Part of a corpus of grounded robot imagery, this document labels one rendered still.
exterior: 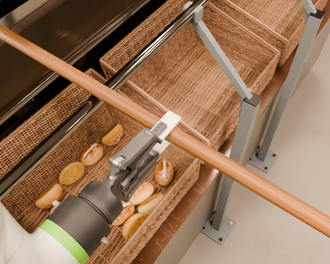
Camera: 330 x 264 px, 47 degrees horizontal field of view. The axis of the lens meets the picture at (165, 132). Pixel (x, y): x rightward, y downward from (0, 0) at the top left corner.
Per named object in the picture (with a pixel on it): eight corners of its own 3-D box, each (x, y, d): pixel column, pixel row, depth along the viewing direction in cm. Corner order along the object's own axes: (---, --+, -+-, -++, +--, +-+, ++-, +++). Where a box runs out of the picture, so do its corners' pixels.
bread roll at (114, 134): (121, 120, 142) (131, 131, 143) (114, 123, 148) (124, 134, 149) (102, 138, 137) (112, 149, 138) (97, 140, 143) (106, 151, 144)
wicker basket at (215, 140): (105, 109, 155) (95, 58, 133) (182, 34, 182) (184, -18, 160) (206, 169, 139) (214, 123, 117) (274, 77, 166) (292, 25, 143)
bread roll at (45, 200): (59, 181, 127) (69, 194, 128) (54, 182, 133) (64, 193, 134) (35, 202, 122) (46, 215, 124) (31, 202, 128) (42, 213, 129)
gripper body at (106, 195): (70, 187, 61) (109, 149, 65) (80, 210, 68) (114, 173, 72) (106, 213, 58) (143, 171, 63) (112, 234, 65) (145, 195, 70)
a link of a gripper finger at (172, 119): (146, 135, 70) (146, 133, 70) (168, 112, 74) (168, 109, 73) (160, 144, 69) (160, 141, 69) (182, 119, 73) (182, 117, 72)
